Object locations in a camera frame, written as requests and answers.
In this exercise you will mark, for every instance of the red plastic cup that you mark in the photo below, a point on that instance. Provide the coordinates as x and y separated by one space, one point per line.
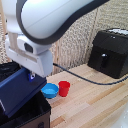
64 88

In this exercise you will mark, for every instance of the blue plastic bowl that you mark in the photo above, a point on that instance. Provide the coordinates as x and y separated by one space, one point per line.
50 90

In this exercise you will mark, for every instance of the dark blue book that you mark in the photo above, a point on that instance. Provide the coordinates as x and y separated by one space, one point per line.
20 93

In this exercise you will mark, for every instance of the black box appliance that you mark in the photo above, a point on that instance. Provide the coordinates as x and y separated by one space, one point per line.
110 53

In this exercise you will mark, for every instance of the black fabric storage bin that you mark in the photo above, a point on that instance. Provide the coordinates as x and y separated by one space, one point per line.
31 115

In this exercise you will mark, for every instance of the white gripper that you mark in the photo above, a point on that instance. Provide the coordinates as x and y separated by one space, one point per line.
28 55

